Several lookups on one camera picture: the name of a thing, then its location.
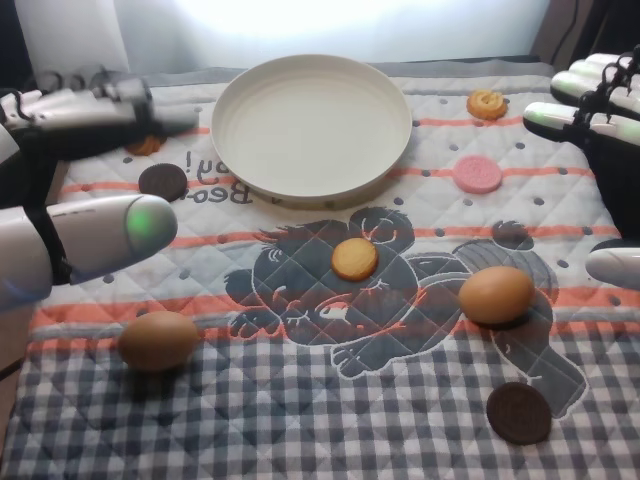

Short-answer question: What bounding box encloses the thin black cable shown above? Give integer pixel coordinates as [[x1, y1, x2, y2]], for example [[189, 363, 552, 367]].
[[549, 0, 575, 65]]

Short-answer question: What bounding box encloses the brown egg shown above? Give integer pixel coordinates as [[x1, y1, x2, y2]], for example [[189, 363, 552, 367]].
[[117, 310, 200, 372], [458, 266, 536, 326]]

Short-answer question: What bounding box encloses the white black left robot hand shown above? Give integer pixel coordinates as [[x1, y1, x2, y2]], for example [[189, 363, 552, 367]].
[[0, 64, 197, 314]]

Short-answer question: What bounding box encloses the dark brown sandwich cookie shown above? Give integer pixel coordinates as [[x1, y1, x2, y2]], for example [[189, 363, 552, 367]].
[[138, 163, 187, 202], [486, 382, 553, 445]]

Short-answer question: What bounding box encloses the round cream plate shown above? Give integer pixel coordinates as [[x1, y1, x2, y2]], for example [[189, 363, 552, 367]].
[[210, 54, 414, 201]]

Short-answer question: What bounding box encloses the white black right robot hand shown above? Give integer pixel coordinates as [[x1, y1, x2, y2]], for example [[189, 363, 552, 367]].
[[522, 44, 640, 290]]

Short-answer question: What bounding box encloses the yellow swirl butter cookie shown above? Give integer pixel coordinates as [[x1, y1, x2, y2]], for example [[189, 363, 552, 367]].
[[467, 89, 509, 120], [124, 134, 166, 156]]

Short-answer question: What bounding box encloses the grey quilt with printed bear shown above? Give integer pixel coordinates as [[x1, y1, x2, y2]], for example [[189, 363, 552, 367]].
[[0, 57, 640, 480]]

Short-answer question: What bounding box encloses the pink sandwich cookie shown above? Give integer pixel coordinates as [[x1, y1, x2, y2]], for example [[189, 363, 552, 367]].
[[453, 154, 503, 193]]

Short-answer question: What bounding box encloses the round yellow butter biscuit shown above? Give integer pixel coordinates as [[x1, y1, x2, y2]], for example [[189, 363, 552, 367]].
[[330, 237, 379, 281]]

